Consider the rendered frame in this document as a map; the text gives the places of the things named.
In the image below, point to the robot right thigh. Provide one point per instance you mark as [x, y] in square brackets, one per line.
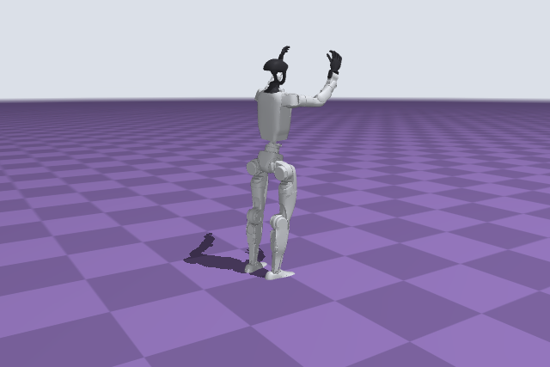
[287, 190]

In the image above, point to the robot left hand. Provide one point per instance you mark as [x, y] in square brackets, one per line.
[284, 50]

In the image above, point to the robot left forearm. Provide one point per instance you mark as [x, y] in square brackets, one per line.
[278, 76]

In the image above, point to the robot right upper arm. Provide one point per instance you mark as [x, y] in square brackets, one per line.
[295, 100]

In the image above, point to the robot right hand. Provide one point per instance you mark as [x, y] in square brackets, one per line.
[335, 63]

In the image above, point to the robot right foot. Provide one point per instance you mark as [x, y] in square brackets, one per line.
[271, 275]

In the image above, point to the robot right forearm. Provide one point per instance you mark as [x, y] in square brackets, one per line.
[326, 92]

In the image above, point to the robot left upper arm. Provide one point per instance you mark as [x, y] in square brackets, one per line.
[256, 97]

